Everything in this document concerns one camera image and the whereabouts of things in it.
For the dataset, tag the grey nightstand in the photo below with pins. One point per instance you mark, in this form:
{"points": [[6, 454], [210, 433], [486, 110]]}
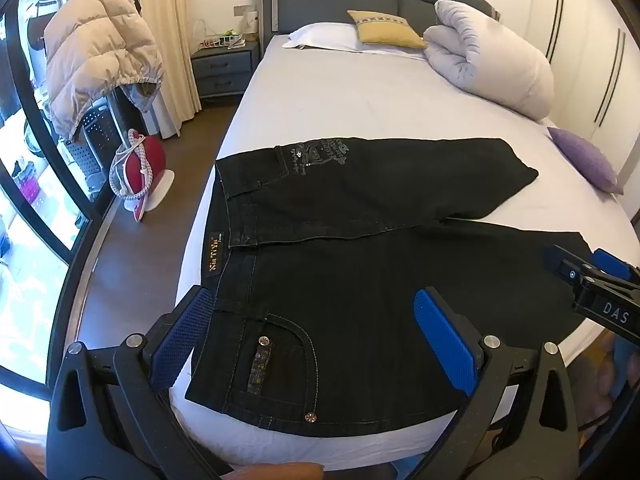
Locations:
{"points": [[222, 67]]}

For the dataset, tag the bed with white sheet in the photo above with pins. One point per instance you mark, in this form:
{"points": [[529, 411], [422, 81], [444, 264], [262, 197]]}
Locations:
{"points": [[350, 95]]}

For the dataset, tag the black framed glass door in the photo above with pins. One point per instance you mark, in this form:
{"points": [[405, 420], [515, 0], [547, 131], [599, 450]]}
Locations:
{"points": [[35, 120]]}

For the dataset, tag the yellow patterned cushion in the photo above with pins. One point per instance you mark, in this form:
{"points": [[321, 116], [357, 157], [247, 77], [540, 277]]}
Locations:
{"points": [[387, 27]]}

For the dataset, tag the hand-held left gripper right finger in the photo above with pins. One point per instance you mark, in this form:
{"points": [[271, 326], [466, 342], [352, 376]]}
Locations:
{"points": [[445, 345]]}

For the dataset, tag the black denim pants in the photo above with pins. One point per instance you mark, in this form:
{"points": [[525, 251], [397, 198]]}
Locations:
{"points": [[360, 270]]}

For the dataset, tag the purple cushion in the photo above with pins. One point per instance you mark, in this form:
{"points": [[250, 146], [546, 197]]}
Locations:
{"points": [[585, 160]]}

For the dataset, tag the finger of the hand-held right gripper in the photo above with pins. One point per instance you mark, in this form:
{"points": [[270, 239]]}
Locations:
{"points": [[615, 265], [561, 262]]}

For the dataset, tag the person's left hand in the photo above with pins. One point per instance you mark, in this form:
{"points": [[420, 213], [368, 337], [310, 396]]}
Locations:
{"points": [[280, 472]]}

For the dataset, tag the red steam iron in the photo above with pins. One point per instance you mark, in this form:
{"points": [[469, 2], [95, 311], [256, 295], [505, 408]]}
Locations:
{"points": [[145, 165]]}

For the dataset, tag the beige puffer jacket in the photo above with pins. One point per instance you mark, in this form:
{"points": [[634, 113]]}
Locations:
{"points": [[95, 45]]}

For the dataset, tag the person's right hand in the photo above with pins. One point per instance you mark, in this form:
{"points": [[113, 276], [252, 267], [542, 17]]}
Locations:
{"points": [[605, 375]]}

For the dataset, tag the white pillow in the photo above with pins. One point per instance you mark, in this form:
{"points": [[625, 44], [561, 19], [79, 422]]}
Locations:
{"points": [[325, 37]]}

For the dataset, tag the dark grey laundry basket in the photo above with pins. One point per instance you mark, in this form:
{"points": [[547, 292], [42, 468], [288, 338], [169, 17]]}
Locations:
{"points": [[97, 135]]}

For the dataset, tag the cream curtain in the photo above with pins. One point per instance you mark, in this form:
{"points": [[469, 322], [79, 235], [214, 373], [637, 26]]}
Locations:
{"points": [[170, 35]]}

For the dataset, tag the rolled white duvet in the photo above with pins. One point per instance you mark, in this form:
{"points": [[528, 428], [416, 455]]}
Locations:
{"points": [[490, 55]]}

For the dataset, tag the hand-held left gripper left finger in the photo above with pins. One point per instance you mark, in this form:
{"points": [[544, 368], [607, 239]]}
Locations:
{"points": [[182, 340]]}

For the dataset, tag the white wardrobe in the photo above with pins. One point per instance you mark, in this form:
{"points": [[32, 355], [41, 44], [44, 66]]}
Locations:
{"points": [[590, 35]]}

